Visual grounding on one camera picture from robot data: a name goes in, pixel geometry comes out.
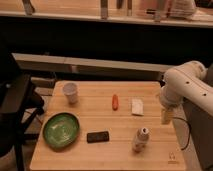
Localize orange carrot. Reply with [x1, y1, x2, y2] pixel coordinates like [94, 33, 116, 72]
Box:
[112, 94, 119, 110]

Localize white bottle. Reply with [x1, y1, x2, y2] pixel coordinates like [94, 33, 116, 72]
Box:
[132, 127, 149, 152]

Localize black cable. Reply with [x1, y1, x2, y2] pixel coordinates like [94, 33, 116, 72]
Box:
[173, 116, 192, 151]

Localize black rectangular bar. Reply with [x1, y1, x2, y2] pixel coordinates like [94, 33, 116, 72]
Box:
[87, 131, 109, 143]

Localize black chair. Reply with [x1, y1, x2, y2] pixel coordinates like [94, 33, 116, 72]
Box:
[0, 48, 44, 171]

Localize white paper cup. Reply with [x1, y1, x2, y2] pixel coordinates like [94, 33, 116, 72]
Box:
[62, 82, 78, 104]

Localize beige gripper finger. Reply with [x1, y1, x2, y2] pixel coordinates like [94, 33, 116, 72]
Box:
[161, 108, 173, 124]

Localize green plate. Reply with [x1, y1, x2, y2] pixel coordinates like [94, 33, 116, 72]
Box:
[42, 113, 80, 149]

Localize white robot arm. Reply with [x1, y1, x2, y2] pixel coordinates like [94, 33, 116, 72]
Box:
[159, 61, 213, 124]

